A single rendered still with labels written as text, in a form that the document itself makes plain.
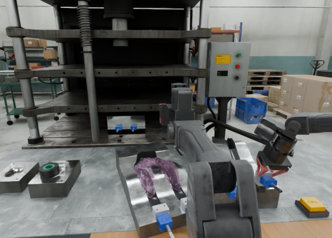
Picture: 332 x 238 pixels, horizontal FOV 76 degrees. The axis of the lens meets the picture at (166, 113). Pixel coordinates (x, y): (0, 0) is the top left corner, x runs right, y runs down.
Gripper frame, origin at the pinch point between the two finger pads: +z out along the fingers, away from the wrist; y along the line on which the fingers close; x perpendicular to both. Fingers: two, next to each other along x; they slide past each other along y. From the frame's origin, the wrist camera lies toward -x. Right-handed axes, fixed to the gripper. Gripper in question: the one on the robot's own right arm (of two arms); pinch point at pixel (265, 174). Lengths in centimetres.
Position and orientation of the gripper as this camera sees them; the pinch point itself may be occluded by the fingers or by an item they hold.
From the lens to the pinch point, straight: 93.4
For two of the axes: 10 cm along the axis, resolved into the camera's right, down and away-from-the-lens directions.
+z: -1.3, 8.0, 5.8
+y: -9.9, -0.8, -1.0
